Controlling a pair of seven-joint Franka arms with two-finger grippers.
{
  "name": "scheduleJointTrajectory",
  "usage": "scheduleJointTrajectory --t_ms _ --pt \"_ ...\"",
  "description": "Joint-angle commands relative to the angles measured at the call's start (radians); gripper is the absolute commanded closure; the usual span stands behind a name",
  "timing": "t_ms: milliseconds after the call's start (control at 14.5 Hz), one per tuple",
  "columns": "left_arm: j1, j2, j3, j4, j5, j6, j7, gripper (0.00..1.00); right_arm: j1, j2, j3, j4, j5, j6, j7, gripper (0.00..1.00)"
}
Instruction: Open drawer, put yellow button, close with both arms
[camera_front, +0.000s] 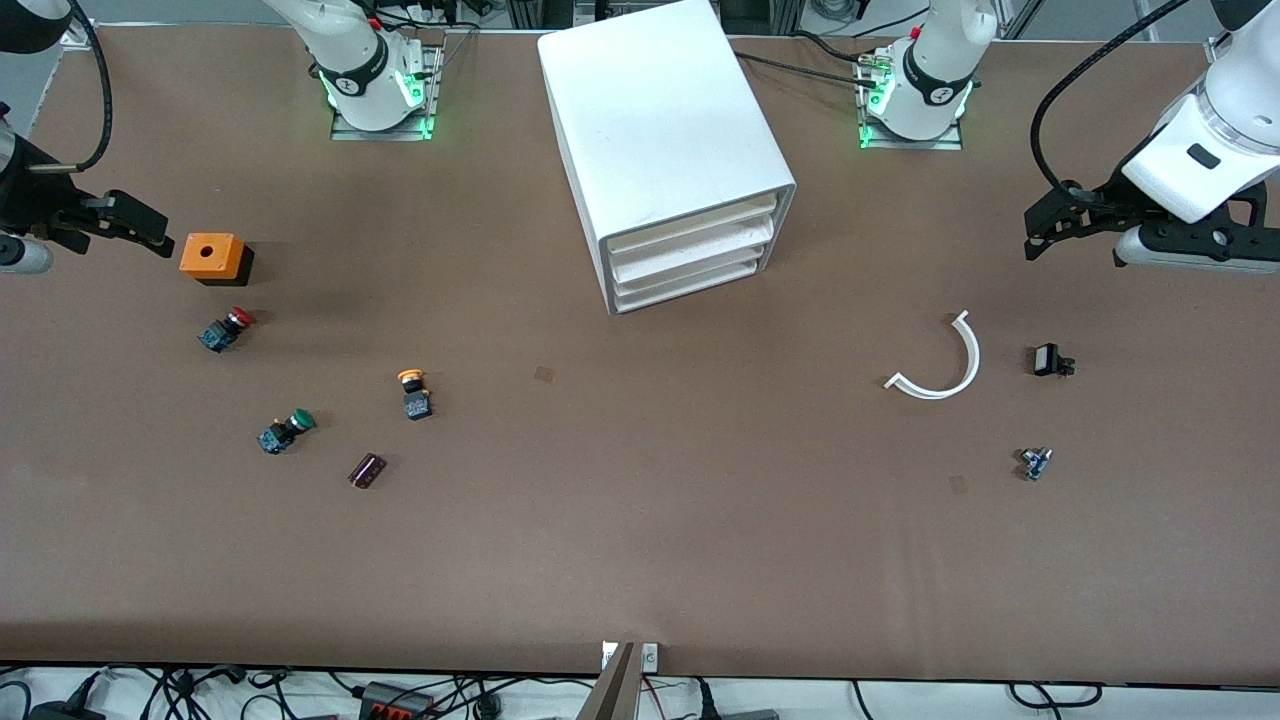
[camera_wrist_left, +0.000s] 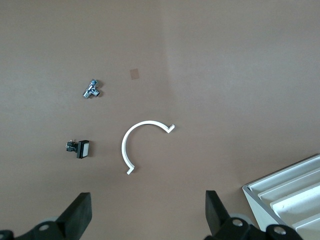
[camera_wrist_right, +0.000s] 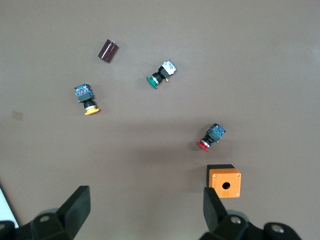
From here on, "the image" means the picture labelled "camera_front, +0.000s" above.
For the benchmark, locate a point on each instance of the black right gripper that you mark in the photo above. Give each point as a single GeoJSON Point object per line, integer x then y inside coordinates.
{"type": "Point", "coordinates": [22, 196]}

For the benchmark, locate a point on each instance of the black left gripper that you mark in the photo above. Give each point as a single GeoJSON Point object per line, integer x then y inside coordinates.
{"type": "Point", "coordinates": [1107, 193]}

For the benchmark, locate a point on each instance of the yellow push button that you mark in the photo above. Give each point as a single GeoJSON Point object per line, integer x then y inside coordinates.
{"type": "Point", "coordinates": [416, 403]}

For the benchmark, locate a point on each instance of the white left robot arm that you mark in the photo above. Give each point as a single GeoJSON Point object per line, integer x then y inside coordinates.
{"type": "Point", "coordinates": [1210, 150]}

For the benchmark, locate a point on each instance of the red push button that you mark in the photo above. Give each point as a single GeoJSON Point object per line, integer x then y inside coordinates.
{"type": "Point", "coordinates": [222, 332]}

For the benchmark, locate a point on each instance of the green push button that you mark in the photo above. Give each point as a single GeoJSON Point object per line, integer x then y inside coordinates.
{"type": "Point", "coordinates": [280, 435]}

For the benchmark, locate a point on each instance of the orange box with hole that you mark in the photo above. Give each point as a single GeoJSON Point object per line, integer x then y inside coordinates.
{"type": "Point", "coordinates": [210, 255]}

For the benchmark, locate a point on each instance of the white curved plastic piece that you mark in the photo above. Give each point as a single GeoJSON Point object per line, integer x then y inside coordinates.
{"type": "Point", "coordinates": [970, 365]}

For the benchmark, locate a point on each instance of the small blue component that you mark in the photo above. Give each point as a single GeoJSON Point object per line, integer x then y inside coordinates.
{"type": "Point", "coordinates": [1035, 464]}

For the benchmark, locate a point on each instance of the small maroon component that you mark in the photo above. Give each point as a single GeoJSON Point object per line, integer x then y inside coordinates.
{"type": "Point", "coordinates": [366, 471]}

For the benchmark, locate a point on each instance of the black power adapter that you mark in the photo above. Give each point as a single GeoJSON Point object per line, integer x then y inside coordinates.
{"type": "Point", "coordinates": [65, 712]}

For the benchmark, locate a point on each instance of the black orange power strip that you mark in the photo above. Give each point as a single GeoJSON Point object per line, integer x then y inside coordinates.
{"type": "Point", "coordinates": [395, 702]}

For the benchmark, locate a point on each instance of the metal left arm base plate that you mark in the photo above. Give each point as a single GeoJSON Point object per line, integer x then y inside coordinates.
{"type": "Point", "coordinates": [940, 144]}

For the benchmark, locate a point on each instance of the small black switch block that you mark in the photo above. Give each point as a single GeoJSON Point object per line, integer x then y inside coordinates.
{"type": "Point", "coordinates": [1047, 360]}

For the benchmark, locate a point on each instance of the aluminium frame profile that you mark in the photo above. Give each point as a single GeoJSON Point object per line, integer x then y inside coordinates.
{"type": "Point", "coordinates": [75, 35]}

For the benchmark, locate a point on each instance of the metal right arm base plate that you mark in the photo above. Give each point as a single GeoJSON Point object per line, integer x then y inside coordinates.
{"type": "Point", "coordinates": [432, 100]}

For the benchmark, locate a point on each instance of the white metal bracket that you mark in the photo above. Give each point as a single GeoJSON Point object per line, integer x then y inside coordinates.
{"type": "Point", "coordinates": [650, 657]}

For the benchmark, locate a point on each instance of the brown camera post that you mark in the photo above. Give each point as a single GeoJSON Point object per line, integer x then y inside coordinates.
{"type": "Point", "coordinates": [612, 695]}

